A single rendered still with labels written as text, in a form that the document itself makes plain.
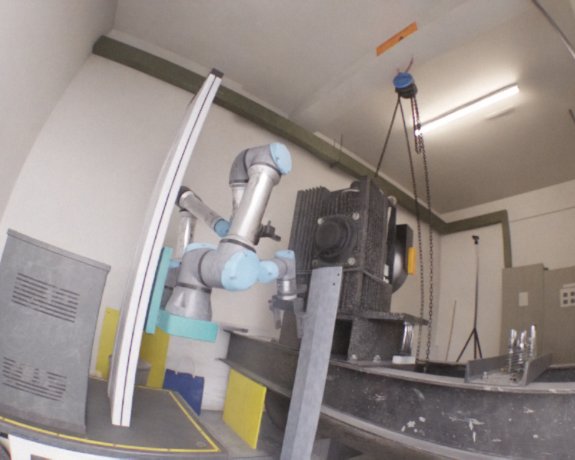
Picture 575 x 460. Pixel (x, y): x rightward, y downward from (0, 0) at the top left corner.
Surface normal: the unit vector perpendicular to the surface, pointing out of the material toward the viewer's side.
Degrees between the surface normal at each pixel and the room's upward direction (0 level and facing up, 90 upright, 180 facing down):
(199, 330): 90
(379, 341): 90
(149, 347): 87
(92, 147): 90
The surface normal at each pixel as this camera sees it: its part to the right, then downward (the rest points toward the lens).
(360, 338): 0.55, -0.18
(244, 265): 0.82, 0.09
